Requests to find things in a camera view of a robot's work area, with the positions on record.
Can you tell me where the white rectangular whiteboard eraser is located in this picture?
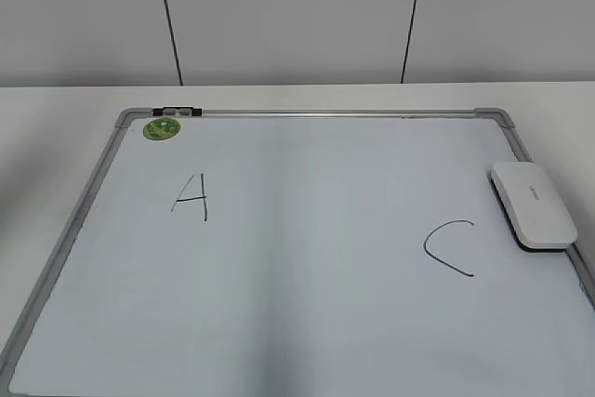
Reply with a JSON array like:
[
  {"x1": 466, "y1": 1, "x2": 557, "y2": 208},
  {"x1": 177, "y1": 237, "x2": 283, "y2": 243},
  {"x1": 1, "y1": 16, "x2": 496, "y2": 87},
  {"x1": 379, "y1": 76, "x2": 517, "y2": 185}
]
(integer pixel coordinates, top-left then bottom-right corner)
[{"x1": 490, "y1": 161, "x2": 578, "y2": 252}]

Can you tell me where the grey framed whiteboard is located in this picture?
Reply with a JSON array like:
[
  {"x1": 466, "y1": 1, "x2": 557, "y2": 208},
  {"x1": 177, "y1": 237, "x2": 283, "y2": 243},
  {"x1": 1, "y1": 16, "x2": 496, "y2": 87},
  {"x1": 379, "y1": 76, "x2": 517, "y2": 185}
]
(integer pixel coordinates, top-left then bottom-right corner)
[{"x1": 1, "y1": 109, "x2": 594, "y2": 396}]

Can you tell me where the green round magnet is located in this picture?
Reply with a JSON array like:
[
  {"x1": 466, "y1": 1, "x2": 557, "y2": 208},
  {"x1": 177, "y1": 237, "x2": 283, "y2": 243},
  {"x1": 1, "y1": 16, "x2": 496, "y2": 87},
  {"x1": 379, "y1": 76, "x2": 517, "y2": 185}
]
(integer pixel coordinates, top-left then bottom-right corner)
[{"x1": 142, "y1": 117, "x2": 181, "y2": 141}]

